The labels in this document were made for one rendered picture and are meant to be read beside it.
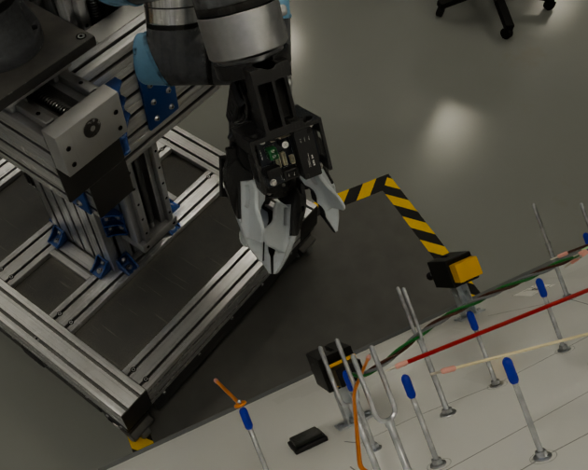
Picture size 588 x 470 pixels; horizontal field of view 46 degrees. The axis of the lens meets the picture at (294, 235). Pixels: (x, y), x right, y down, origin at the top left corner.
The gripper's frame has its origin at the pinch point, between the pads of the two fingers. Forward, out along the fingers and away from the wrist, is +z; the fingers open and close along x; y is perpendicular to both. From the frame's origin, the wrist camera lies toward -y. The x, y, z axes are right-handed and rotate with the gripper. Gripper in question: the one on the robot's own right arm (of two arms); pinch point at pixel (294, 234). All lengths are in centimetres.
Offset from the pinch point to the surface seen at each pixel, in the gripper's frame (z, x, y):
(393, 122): 57, 92, -169
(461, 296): 29.9, 27.9, -17.3
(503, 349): 23.4, 21.0, 4.1
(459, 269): 22.7, 26.6, -14.2
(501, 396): 17.9, 12.7, 16.0
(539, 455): 11.2, 7.3, 29.5
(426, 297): 92, 62, -104
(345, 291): 85, 40, -115
